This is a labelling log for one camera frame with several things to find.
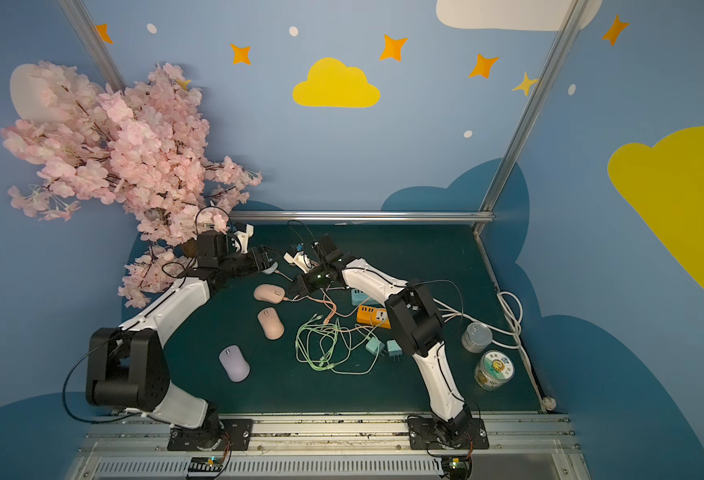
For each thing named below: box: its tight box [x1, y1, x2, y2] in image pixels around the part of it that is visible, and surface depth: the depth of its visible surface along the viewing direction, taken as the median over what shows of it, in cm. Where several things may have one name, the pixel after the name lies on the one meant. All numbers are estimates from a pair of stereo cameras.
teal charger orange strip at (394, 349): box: [386, 339, 403, 362], surface depth 88 cm
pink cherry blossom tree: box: [1, 62, 263, 308], surface depth 70 cm
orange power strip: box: [356, 305, 391, 329], surface depth 97 cm
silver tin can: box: [461, 322, 493, 353], surface depth 89 cm
